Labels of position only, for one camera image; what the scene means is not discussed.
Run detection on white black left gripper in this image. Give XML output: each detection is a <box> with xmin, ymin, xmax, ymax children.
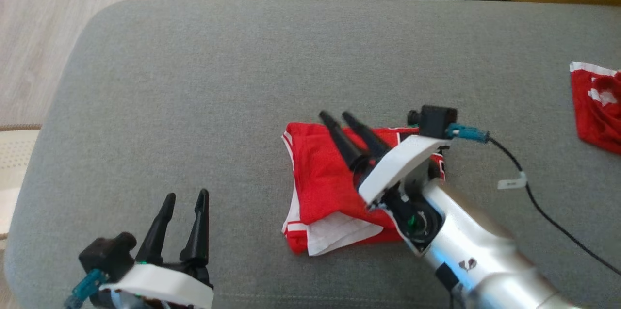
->
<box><xmin>98</xmin><ymin>188</ymin><xmax>214</xmax><ymax>309</ymax></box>

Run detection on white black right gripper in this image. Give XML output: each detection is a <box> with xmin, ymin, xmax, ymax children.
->
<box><xmin>319</xmin><ymin>111</ymin><xmax>453</xmax><ymax>206</ymax></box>

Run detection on red jersey with white sleeves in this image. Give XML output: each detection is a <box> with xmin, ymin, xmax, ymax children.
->
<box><xmin>281</xmin><ymin>121</ymin><xmax>447</xmax><ymax>256</ymax></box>

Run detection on red shorts with white stripes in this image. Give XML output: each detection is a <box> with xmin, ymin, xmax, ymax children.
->
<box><xmin>569</xmin><ymin>61</ymin><xmax>621</xmax><ymax>155</ymax></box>

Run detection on beige rug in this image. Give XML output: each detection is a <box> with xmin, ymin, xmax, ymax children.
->
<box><xmin>0</xmin><ymin>125</ymin><xmax>42</xmax><ymax>251</ymax></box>

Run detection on black left cable teal plug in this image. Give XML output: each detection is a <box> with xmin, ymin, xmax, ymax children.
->
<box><xmin>63</xmin><ymin>269</ymin><xmax>110</xmax><ymax>309</ymax></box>

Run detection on black cable teal plug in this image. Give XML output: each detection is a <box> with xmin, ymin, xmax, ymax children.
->
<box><xmin>63</xmin><ymin>269</ymin><xmax>110</xmax><ymax>309</ymax></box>
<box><xmin>446</xmin><ymin>124</ymin><xmax>621</xmax><ymax>276</ymax></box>

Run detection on black right cable teal plug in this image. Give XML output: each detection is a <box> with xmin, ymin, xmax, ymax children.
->
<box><xmin>446</xmin><ymin>124</ymin><xmax>621</xmax><ymax>276</ymax></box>

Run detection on white cable label tag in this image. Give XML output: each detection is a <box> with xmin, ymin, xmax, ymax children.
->
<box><xmin>497</xmin><ymin>172</ymin><xmax>528</xmax><ymax>190</ymax></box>

